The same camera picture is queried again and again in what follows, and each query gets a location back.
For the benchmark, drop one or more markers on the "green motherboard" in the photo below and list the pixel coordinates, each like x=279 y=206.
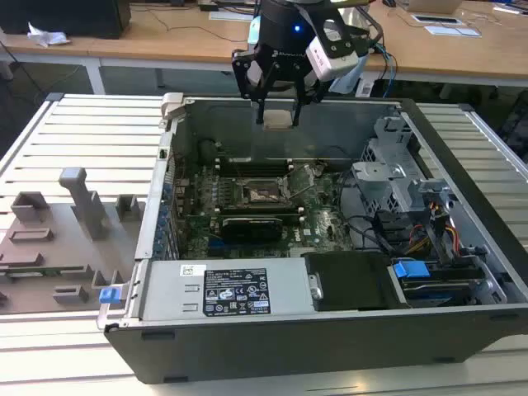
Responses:
x=326 y=231

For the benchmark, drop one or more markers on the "white barcode label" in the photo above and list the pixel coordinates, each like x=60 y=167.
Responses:
x=364 y=88

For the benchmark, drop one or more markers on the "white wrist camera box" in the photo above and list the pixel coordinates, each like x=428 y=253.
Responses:
x=326 y=62

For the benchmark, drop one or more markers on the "black graphics card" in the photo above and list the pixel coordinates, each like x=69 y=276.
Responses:
x=251 y=231

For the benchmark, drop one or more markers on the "white paper sheet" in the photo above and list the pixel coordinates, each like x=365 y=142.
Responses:
x=231 y=15

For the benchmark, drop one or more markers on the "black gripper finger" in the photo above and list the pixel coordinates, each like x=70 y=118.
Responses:
x=243 y=74
x=307 y=88

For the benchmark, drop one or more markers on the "blue plastic case latch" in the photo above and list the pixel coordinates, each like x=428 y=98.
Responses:
x=109 y=296

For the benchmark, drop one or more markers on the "grey power supply unit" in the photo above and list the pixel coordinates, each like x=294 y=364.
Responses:
x=165 y=288

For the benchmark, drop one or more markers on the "white paper sheets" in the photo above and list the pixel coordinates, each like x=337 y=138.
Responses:
x=453 y=31

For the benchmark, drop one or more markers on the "hard disk in blue carrier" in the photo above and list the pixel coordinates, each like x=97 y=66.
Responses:
x=410 y=272

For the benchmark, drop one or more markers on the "wooden office desk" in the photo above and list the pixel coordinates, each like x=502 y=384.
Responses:
x=165 y=45

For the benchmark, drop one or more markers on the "silver cage bracket plate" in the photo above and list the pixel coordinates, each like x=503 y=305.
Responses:
x=377 y=171

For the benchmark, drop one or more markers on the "grey parts rack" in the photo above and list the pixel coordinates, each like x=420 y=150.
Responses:
x=86 y=214

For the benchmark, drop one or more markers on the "pale blue device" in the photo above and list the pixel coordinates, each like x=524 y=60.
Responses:
x=346 y=80

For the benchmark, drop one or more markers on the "crumpled white paper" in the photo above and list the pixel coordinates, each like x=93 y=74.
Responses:
x=47 y=37

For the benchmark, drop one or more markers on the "white flat tray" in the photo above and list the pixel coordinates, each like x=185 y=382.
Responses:
x=437 y=18

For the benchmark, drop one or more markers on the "silver metal disk cage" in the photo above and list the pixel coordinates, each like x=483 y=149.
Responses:
x=392 y=189

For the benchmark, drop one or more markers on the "black computer box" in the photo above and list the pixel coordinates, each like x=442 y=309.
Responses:
x=62 y=16

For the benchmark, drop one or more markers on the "CPU socket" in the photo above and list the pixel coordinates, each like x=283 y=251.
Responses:
x=260 y=194

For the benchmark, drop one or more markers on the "green RAM stick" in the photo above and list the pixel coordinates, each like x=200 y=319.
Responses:
x=66 y=272

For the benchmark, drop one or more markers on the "black plastic drive cover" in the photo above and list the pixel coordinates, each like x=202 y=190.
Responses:
x=354 y=280

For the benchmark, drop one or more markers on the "black PC case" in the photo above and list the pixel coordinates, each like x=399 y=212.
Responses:
x=288 y=350

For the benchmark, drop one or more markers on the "black camera bracket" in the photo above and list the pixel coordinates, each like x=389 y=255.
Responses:
x=350 y=39

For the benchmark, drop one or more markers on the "CPU with silver top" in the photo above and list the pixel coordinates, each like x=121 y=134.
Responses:
x=279 y=119

